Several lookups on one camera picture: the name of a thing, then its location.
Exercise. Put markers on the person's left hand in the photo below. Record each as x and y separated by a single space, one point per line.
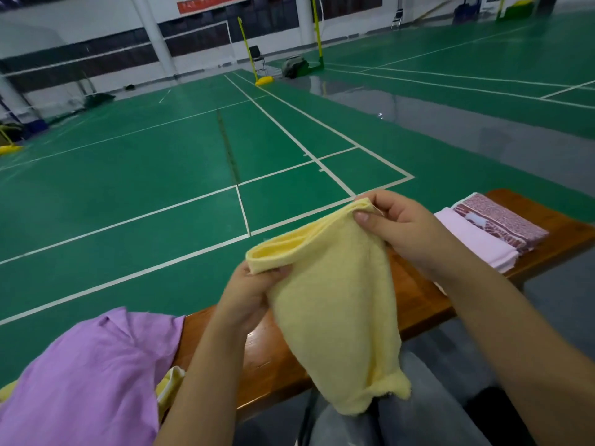
246 297

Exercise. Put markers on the person's right hand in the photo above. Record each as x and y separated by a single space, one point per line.
414 232

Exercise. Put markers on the light pink towel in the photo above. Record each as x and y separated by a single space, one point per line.
479 238

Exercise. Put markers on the red patterned towel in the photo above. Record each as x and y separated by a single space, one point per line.
502 223

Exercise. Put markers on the pale yellow towel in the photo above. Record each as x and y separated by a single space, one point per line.
339 311

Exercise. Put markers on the yellow white striped cloth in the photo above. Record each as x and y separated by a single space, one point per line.
169 387

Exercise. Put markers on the purple towel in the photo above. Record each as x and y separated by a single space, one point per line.
93 385

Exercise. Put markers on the person's right forearm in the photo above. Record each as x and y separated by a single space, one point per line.
530 348

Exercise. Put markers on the person's left forearm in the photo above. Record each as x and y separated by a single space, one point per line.
200 395

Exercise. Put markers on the person's grey trousers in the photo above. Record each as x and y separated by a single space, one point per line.
437 418

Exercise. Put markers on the brown wooden bench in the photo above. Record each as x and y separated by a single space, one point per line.
270 357

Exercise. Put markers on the black sports bag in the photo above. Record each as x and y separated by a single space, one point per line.
295 67

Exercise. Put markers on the dark folding chair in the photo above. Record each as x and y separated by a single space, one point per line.
256 58

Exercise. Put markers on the badminton net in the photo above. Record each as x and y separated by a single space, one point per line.
130 46

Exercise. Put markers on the red wall banner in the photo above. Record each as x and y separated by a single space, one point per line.
212 2

